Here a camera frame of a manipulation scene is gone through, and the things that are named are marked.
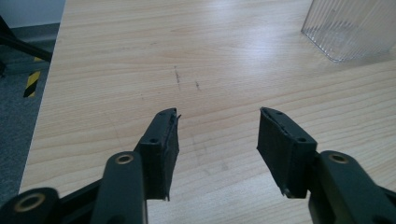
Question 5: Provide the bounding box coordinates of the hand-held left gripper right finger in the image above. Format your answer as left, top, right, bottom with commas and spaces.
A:
256, 106, 318, 200

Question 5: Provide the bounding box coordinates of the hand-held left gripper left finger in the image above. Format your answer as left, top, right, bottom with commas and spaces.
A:
134, 107, 182, 202

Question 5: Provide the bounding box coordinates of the clear ribbed plastic container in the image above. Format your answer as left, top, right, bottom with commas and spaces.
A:
300, 0, 396, 63

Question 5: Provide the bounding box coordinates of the yellow black striped floor tape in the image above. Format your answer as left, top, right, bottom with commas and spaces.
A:
22, 56, 43, 99

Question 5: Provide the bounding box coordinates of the black metal stand leg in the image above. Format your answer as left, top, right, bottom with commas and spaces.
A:
0, 15, 53, 63

